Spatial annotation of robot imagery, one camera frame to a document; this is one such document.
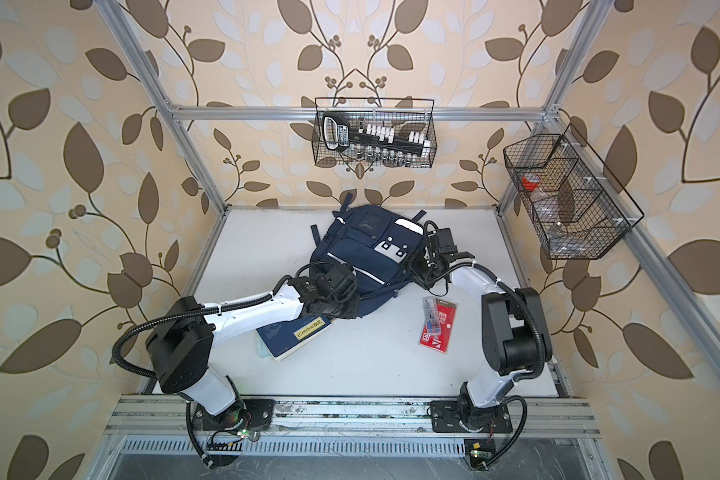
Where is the aluminium cage frame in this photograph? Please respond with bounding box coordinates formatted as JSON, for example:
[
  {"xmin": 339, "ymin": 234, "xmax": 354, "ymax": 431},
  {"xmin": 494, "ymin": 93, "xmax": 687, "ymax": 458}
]
[{"xmin": 96, "ymin": 1, "xmax": 720, "ymax": 381}]

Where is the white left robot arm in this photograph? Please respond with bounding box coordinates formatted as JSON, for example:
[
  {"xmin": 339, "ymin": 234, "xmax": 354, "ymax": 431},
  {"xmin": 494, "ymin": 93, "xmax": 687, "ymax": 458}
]
[{"xmin": 146, "ymin": 265, "xmax": 359, "ymax": 416}]

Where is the navy blue student backpack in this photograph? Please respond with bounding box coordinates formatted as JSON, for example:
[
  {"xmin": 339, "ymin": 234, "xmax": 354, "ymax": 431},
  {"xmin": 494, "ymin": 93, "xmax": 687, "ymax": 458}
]
[{"xmin": 310, "ymin": 201, "xmax": 426, "ymax": 317}]

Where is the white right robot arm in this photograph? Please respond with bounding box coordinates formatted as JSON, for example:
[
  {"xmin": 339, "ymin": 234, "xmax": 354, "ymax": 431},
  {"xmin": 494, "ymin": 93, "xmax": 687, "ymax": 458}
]
[{"xmin": 412, "ymin": 221, "xmax": 551, "ymax": 431}]

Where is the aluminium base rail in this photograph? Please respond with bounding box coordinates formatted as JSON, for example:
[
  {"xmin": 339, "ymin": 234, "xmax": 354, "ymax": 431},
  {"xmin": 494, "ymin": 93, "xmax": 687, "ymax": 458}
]
[{"xmin": 105, "ymin": 395, "xmax": 602, "ymax": 440}]

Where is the black socket wrench set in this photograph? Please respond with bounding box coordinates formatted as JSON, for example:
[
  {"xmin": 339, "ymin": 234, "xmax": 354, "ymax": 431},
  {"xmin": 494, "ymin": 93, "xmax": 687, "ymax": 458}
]
[{"xmin": 316, "ymin": 112, "xmax": 434, "ymax": 157}]

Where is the black wire basket back wall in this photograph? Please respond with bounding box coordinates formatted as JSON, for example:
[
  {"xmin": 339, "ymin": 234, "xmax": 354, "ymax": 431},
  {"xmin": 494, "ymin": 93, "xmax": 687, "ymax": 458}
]
[{"xmin": 311, "ymin": 96, "xmax": 437, "ymax": 168}]

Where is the black wire basket right wall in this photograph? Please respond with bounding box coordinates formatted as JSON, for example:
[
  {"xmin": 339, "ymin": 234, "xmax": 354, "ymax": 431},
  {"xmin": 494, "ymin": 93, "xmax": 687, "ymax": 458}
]
[{"xmin": 503, "ymin": 124, "xmax": 644, "ymax": 260}]

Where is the red capped clear bottle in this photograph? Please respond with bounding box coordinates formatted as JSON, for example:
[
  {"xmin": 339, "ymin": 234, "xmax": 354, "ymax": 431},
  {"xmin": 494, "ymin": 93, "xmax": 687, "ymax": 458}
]
[{"xmin": 521, "ymin": 172, "xmax": 544, "ymax": 196}]

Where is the blue notebook yellow label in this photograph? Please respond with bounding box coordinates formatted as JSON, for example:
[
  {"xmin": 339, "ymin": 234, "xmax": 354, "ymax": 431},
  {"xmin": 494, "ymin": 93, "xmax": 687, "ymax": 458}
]
[{"xmin": 256, "ymin": 316, "xmax": 331, "ymax": 361}]

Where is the black wire basket wall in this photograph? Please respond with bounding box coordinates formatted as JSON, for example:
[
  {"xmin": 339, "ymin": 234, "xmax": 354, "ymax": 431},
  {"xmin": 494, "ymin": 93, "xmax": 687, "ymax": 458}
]
[
  {"xmin": 503, "ymin": 124, "xmax": 644, "ymax": 260},
  {"xmin": 311, "ymin": 96, "xmax": 437, "ymax": 168}
]

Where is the red stationery blister pack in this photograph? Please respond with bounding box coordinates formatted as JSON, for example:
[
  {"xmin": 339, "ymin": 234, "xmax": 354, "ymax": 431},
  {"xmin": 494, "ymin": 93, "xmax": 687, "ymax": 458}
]
[{"xmin": 419, "ymin": 296, "xmax": 457, "ymax": 353}]

